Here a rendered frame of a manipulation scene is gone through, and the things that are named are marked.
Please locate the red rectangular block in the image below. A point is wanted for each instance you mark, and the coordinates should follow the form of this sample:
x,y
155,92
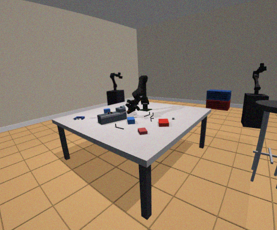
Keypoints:
x,y
163,123
142,131

